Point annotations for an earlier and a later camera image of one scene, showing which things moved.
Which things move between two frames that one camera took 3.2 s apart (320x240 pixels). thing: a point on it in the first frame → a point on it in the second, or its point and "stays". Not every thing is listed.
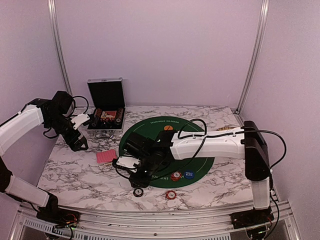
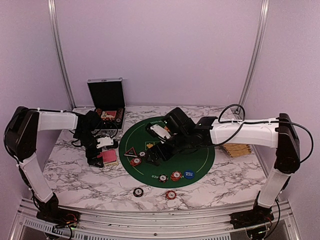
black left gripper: [69, 141] → [92, 161]
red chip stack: [176, 176] stays
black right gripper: [142, 182] → [152, 151]
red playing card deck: [106, 157] stays
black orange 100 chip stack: [138, 192] stays
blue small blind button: [188, 174] stays
